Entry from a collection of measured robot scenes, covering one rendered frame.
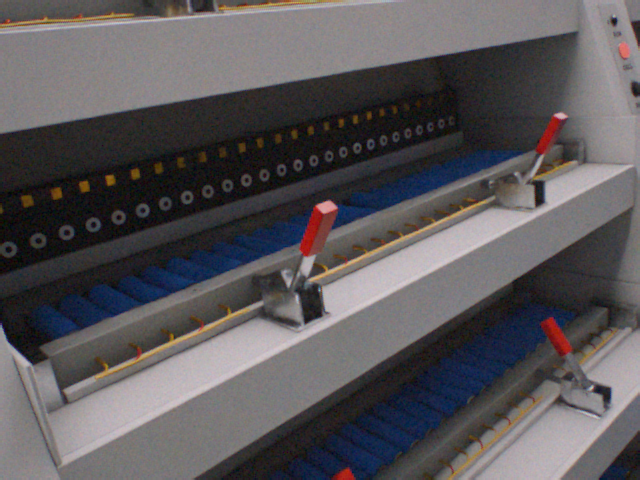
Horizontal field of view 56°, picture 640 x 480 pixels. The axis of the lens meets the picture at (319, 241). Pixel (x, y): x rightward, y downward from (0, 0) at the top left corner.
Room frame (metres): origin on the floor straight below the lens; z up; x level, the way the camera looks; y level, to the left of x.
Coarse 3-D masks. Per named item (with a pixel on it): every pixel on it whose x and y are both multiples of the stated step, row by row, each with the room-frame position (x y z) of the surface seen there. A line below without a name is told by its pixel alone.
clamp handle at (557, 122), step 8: (552, 120) 0.49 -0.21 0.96; (560, 120) 0.48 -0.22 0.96; (552, 128) 0.49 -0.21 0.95; (560, 128) 0.49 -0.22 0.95; (544, 136) 0.50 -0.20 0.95; (552, 136) 0.49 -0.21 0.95; (544, 144) 0.50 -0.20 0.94; (552, 144) 0.50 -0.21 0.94; (544, 152) 0.50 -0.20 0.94; (536, 160) 0.51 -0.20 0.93; (528, 168) 0.52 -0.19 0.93; (536, 168) 0.52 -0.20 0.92; (520, 176) 0.53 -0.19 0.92; (528, 176) 0.52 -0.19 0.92; (520, 184) 0.53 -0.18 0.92; (528, 184) 0.53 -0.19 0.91
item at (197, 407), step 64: (512, 128) 0.72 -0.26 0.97; (576, 128) 0.66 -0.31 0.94; (576, 192) 0.56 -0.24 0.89; (64, 256) 0.44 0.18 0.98; (128, 256) 0.47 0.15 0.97; (448, 256) 0.44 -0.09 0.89; (512, 256) 0.49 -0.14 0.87; (256, 320) 0.38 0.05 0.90; (384, 320) 0.39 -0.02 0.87; (448, 320) 0.44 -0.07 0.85; (128, 384) 0.32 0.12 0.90; (192, 384) 0.31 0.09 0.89; (256, 384) 0.33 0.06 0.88; (320, 384) 0.36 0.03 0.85; (64, 448) 0.27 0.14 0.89; (128, 448) 0.28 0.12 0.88; (192, 448) 0.30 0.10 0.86
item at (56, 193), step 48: (432, 96) 0.70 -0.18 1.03; (240, 144) 0.54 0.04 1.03; (288, 144) 0.57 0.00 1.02; (336, 144) 0.61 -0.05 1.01; (48, 192) 0.43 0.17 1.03; (96, 192) 0.46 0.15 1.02; (144, 192) 0.48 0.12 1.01; (192, 192) 0.51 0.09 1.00; (240, 192) 0.54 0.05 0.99; (0, 240) 0.42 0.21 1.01; (48, 240) 0.44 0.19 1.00; (96, 240) 0.46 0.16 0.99
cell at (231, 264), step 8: (192, 256) 0.47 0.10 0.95; (200, 256) 0.46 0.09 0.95; (208, 256) 0.46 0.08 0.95; (216, 256) 0.45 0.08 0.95; (200, 264) 0.46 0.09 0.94; (208, 264) 0.45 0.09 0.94; (216, 264) 0.44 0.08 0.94; (224, 264) 0.44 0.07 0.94; (232, 264) 0.43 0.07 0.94; (240, 264) 0.43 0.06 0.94; (224, 272) 0.43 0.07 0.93
